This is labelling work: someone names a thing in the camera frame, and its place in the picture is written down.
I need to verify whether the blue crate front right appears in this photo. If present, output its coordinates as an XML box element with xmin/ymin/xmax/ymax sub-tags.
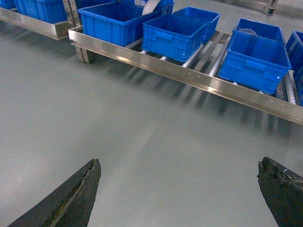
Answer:
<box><xmin>218</xmin><ymin>32</ymin><xmax>291</xmax><ymax>94</ymax></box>

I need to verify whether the large blue crate far left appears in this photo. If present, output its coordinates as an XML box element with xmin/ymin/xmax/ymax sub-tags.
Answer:
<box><xmin>78</xmin><ymin>0</ymin><xmax>174</xmax><ymax>47</ymax></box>

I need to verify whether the blue crate behind left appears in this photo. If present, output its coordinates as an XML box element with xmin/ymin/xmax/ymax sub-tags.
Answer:
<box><xmin>174</xmin><ymin>7</ymin><xmax>220</xmax><ymax>44</ymax></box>

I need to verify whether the steel roller shelf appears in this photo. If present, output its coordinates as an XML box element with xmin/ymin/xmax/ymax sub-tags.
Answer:
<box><xmin>68</xmin><ymin>26</ymin><xmax>303</xmax><ymax>125</ymax></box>

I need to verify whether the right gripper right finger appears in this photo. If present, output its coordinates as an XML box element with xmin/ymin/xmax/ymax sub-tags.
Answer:
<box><xmin>258</xmin><ymin>157</ymin><xmax>303</xmax><ymax>227</ymax></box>

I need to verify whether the neighbouring steel shelf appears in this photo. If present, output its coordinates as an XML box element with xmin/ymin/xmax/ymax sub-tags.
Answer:
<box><xmin>0</xmin><ymin>0</ymin><xmax>80</xmax><ymax>40</ymax></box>

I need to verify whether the blue crate front left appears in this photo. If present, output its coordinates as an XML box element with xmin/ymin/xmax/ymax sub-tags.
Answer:
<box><xmin>142</xmin><ymin>14</ymin><xmax>206</xmax><ymax>62</ymax></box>

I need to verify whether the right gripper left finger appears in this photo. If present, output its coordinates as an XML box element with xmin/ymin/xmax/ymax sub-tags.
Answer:
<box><xmin>9</xmin><ymin>159</ymin><xmax>101</xmax><ymax>227</ymax></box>

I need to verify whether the blue crate behind right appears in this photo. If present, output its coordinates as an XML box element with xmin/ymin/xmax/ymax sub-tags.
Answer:
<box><xmin>233</xmin><ymin>18</ymin><xmax>285</xmax><ymax>44</ymax></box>

